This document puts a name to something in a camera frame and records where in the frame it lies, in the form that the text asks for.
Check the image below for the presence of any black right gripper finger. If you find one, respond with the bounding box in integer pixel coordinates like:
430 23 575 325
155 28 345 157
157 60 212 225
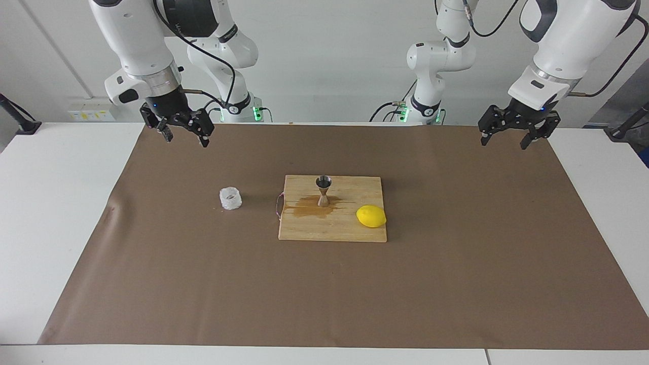
140 105 174 143
183 107 215 149

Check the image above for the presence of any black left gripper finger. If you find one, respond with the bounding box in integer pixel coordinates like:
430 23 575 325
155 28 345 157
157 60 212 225
478 104 511 147
520 112 562 151

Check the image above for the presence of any clear textured glass cup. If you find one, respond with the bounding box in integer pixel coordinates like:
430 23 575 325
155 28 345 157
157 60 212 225
219 187 242 211

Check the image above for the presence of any steel double jigger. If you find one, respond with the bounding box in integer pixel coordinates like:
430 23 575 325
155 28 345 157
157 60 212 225
315 175 334 207

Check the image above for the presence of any wooden cutting board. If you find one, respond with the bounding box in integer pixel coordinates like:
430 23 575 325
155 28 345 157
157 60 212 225
275 175 388 243

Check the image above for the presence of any yellow lemon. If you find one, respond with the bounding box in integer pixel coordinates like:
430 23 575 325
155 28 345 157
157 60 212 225
356 205 387 228

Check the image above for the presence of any brown paper mat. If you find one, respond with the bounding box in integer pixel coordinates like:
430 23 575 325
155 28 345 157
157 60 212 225
38 123 649 350

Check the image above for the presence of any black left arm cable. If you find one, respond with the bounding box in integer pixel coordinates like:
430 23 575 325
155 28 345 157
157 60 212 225
464 0 649 98

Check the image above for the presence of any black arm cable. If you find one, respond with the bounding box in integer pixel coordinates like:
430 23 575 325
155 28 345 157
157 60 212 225
464 0 649 98
155 0 236 115

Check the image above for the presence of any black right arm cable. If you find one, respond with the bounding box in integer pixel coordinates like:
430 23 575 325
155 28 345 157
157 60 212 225
155 0 236 115

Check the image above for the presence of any white wall socket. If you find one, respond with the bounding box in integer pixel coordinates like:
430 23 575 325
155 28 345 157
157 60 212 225
67 97 115 122

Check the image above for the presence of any black base cable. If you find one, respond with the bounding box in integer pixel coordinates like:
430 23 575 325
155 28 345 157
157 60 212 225
369 81 419 123

